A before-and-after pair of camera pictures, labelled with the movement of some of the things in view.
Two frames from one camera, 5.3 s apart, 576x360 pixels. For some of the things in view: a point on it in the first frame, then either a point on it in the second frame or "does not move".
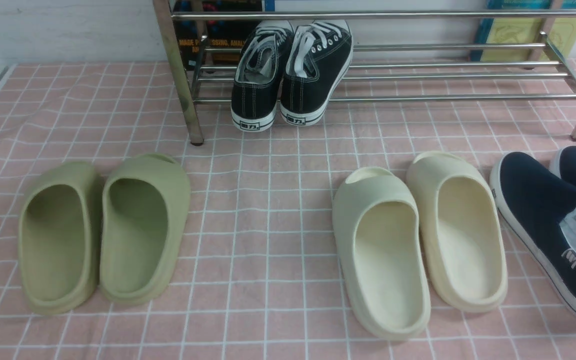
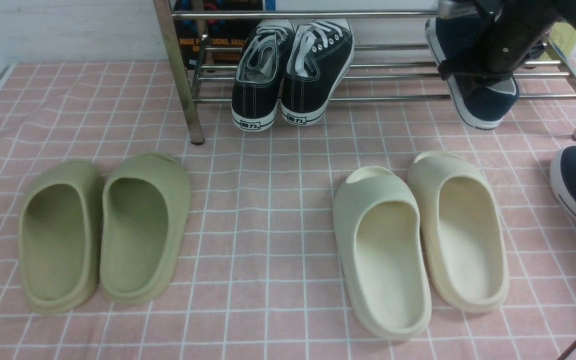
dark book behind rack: (202, 42) does not move
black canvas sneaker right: (320, 54) does not move
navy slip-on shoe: (556, 224) -> (483, 105)
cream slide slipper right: (462, 231) does not move
